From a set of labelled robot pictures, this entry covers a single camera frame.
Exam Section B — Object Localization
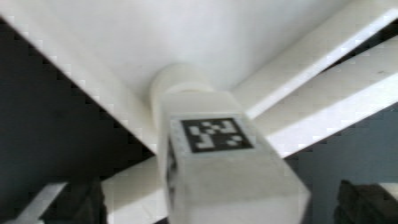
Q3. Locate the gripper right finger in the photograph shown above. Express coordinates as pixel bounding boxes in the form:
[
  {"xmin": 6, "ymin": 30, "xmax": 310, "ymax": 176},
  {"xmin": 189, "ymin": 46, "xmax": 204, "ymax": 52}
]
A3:
[{"xmin": 335, "ymin": 180, "xmax": 398, "ymax": 224}]

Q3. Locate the white square table top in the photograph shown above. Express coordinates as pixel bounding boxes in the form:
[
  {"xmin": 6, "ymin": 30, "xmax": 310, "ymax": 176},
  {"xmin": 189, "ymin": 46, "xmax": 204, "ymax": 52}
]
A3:
[{"xmin": 0, "ymin": 0, "xmax": 398, "ymax": 156}]

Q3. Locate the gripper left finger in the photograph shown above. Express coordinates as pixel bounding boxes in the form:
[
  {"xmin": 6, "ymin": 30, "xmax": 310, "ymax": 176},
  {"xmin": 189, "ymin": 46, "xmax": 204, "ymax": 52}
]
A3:
[{"xmin": 13, "ymin": 180, "xmax": 102, "ymax": 224}]

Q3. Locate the white front fence bar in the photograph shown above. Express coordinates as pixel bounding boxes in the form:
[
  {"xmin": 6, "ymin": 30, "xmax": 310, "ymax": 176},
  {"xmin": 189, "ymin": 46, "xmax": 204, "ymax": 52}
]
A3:
[{"xmin": 102, "ymin": 37, "xmax": 398, "ymax": 224}]

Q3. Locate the white table leg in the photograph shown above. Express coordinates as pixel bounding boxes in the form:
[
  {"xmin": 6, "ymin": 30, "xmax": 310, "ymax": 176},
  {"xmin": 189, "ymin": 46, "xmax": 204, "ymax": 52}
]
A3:
[{"xmin": 150, "ymin": 64, "xmax": 310, "ymax": 224}]

